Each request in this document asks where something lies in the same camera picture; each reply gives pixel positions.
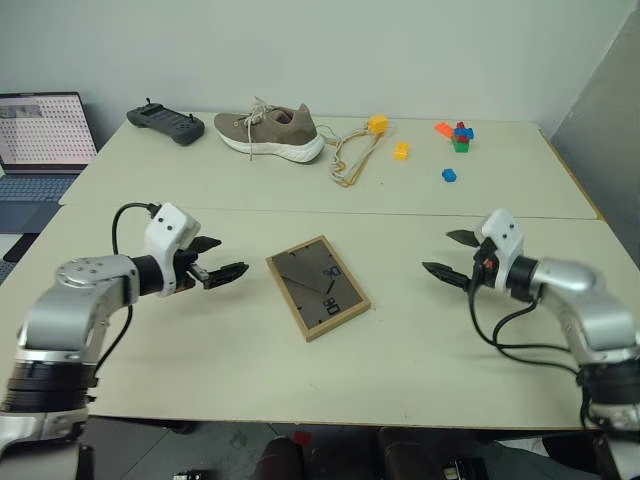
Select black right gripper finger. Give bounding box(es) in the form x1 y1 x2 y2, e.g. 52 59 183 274
421 260 474 292
445 228 482 248

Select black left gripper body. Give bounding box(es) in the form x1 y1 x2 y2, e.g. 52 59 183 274
172 249 211 293

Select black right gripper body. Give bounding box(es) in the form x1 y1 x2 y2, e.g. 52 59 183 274
469 238 502 292

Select laptop computer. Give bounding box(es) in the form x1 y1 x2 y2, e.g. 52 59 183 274
0 91 100 234

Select dark grey handheld controller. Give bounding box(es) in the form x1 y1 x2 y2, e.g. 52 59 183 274
125 97 206 148

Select taupe sneaker with white sole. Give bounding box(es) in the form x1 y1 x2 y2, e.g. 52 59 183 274
213 96 327 164

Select grey partition panel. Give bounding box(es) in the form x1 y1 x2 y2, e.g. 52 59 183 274
546 7 640 201

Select dark rounded shape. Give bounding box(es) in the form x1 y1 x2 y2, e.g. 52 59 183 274
256 434 307 480

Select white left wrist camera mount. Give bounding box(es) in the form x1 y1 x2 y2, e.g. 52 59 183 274
143 202 203 299

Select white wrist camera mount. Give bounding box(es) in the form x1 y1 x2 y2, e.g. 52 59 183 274
474 208 527 292
143 202 203 299

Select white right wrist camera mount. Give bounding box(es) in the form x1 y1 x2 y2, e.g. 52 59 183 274
474 208 527 292

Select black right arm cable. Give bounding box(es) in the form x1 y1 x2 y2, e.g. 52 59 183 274
467 279 604 431

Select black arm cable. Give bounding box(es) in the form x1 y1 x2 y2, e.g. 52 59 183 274
92 201 162 389
467 279 604 431

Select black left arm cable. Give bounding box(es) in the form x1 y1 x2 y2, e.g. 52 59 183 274
92 201 162 389

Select wooden picture frame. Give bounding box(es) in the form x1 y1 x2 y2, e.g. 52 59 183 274
264 234 373 344

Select yellow cord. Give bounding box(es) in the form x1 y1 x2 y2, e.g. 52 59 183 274
333 127 385 190

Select white cord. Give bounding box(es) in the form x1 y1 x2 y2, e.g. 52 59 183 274
319 124 381 182

